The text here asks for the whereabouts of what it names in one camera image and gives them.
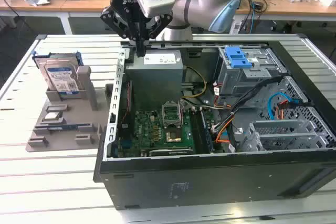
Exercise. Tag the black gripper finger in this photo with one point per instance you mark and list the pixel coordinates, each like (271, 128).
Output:
(160, 24)
(109, 17)

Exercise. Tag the hard disk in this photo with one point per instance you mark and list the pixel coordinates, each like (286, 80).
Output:
(61, 77)

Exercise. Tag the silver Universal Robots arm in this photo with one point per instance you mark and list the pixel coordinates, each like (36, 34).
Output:
(194, 6)

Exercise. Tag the silver perforated disk bay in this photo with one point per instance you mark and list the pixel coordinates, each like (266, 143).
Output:
(288, 134)

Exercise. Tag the grey power supply unit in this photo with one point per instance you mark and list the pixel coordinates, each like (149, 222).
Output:
(155, 77)

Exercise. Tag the blue plastic drive latch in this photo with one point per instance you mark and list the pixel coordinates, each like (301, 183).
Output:
(237, 57)

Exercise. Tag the grey parts rack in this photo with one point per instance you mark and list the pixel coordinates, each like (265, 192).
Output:
(73, 108)

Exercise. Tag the silver drive cage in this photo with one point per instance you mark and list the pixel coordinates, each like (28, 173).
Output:
(249, 79)

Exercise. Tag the green motherboard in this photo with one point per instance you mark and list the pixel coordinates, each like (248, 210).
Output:
(155, 129)

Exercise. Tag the black RAM slot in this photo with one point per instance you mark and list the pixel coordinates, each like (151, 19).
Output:
(195, 129)

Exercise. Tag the CPU socket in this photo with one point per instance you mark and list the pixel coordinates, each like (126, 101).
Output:
(173, 136)

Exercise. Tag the silver CPU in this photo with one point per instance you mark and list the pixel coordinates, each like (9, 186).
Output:
(51, 116)

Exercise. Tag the blue RAM stick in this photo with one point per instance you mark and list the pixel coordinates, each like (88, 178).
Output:
(63, 127)

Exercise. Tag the black graphics card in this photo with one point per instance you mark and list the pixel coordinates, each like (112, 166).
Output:
(170, 151)

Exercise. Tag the black open PC case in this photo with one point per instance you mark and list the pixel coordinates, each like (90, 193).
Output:
(199, 179)

